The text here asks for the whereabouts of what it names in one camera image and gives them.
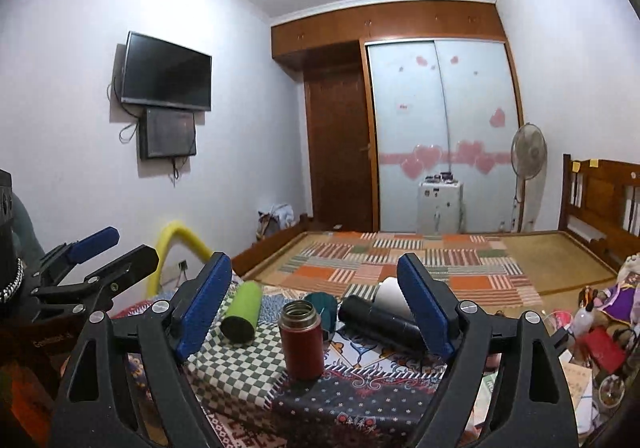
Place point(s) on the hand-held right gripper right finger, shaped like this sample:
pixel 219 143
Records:
pixel 425 308

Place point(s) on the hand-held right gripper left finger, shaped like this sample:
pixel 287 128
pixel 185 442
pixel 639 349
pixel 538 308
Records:
pixel 200 308

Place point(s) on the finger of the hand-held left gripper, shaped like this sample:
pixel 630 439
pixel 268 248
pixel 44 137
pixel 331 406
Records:
pixel 92 243
pixel 125 265

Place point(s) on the black cylindrical bottle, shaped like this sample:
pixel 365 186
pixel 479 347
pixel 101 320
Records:
pixel 380 323

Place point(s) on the white cup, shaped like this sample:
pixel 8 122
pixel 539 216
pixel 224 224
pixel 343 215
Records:
pixel 390 298

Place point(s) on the green cup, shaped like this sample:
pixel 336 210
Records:
pixel 242 313

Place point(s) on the teal cup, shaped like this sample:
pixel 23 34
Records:
pixel 322 310

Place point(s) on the red thermos cup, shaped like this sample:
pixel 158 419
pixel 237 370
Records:
pixel 301 345

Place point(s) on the yellow foam tube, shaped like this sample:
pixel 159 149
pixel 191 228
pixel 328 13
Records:
pixel 185 235

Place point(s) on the green checkered cloth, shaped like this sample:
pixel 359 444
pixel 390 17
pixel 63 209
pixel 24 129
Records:
pixel 240 368

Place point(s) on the patchwork blanket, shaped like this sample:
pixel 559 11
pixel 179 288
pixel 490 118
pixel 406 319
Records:
pixel 360 268

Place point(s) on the wooden bed footboard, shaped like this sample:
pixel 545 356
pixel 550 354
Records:
pixel 270 248

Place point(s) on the small white cabinet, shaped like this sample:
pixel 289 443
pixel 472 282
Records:
pixel 440 208

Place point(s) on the floral printed quilt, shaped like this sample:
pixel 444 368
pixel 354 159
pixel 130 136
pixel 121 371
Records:
pixel 360 393

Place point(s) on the cloth bag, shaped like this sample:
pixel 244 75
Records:
pixel 275 223

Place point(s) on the clear plastic bottle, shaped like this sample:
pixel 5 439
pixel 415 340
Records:
pixel 585 320

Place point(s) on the paper sheets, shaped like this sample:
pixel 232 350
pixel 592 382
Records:
pixel 577 383

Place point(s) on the brown wooden door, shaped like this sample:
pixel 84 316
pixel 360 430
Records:
pixel 340 153

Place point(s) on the red packet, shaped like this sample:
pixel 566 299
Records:
pixel 602 350

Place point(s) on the standing fan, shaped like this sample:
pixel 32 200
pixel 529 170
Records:
pixel 528 148

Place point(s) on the doll in purple dress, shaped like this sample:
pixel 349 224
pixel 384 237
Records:
pixel 622 298

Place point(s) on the wooden wardrobe with sliding doors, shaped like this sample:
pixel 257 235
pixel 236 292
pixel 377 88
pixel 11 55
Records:
pixel 415 103

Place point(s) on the wooden bed headboard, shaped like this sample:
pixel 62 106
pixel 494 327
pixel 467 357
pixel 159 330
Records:
pixel 600 198

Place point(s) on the small black wall monitor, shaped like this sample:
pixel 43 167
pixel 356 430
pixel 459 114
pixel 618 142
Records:
pixel 167 133

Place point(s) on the wall-mounted black television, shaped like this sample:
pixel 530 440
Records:
pixel 167 71

